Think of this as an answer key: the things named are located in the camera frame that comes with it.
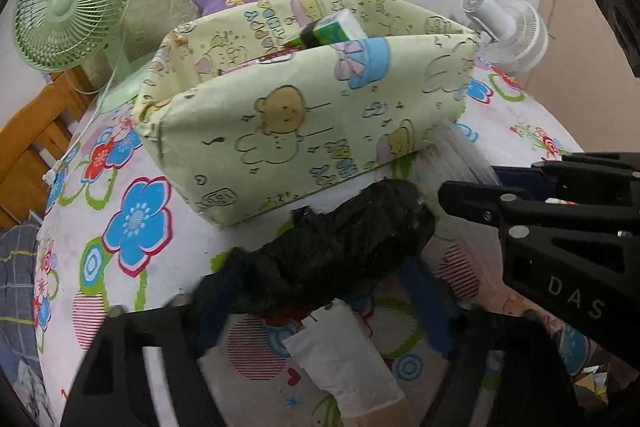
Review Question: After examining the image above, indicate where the black sock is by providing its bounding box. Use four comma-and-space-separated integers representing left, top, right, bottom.
214, 179, 435, 317

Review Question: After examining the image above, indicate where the clear plastic bag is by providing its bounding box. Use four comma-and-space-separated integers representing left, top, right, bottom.
413, 122, 500, 192

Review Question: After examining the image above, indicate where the white beige sock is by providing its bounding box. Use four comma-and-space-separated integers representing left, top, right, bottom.
283, 299, 416, 427

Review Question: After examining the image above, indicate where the green desk fan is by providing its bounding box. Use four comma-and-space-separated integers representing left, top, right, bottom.
13, 0, 143, 112

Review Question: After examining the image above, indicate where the yellow cartoon tissue pack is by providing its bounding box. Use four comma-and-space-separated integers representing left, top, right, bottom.
219, 46, 303, 75

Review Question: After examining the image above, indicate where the green tissue pack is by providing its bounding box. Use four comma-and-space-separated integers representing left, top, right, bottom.
299, 9, 367, 49

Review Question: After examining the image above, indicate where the yellow cartoon fabric box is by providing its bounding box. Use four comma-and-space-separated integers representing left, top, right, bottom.
132, 0, 480, 225

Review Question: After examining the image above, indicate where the floral tablecloth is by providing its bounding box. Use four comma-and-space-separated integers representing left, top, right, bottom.
34, 58, 580, 426

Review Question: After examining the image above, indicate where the white standing fan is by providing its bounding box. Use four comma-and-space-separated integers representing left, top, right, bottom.
461, 0, 549, 77

